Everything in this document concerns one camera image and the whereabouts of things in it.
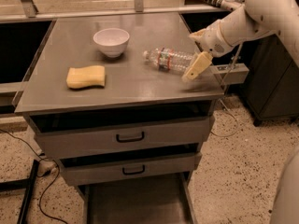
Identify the black floor cable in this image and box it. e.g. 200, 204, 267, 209
0, 128, 69, 224

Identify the black middle drawer handle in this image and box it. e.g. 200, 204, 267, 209
122, 165, 146, 175

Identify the grey top drawer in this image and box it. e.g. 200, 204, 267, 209
35, 116, 214, 159

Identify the clear plastic water bottle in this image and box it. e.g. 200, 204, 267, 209
143, 48, 193, 74

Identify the yellow sponge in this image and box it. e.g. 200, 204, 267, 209
66, 65, 106, 89

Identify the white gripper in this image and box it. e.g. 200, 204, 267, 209
182, 20, 234, 82

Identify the grey metal rail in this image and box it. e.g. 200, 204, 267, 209
0, 3, 232, 24

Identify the black drawer handle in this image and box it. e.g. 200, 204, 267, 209
122, 165, 146, 175
116, 132, 145, 143

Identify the grey metal bracket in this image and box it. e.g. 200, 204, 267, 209
210, 63, 249, 86

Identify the white power cable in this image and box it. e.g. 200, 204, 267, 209
210, 44, 244, 139

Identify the black top drawer handle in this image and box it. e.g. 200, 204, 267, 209
116, 132, 145, 143

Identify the grey drawer cabinet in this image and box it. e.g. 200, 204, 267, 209
12, 12, 226, 224

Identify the black metal floor frame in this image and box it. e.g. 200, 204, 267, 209
0, 161, 39, 224

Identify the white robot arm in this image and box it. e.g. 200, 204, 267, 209
182, 0, 299, 224

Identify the grey middle drawer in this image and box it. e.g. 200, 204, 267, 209
62, 152, 201, 186

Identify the white ceramic bowl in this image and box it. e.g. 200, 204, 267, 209
93, 28, 130, 58

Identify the grey open bottom drawer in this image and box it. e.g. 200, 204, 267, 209
83, 174, 198, 224

